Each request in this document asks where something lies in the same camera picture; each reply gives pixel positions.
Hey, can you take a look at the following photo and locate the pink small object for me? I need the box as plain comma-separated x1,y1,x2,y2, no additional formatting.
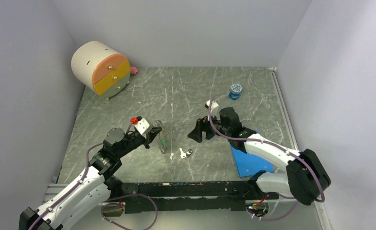
130,67,139,75

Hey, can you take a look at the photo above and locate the black white key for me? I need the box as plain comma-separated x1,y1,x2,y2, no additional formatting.
179,148,193,159

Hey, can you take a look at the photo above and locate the blue small jar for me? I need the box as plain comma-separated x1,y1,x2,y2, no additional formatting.
228,83,242,100

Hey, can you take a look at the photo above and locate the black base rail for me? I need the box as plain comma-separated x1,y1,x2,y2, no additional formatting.
107,181,279,214

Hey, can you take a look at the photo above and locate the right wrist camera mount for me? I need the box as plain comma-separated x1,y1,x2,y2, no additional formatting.
205,100,219,117

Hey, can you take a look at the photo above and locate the side aluminium rail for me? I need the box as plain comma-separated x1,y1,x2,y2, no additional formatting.
268,68,299,150

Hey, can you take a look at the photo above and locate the round mini drawer cabinet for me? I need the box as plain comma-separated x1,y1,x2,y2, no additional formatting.
70,41,131,100

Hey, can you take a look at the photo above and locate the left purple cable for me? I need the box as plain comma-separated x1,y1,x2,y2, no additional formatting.
27,122,158,230

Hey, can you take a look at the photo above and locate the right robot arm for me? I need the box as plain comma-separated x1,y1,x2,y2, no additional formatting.
187,107,331,206

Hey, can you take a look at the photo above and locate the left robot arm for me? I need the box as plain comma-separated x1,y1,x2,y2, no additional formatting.
19,126,162,230

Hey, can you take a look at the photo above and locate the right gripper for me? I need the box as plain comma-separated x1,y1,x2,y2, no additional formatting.
188,111,231,143

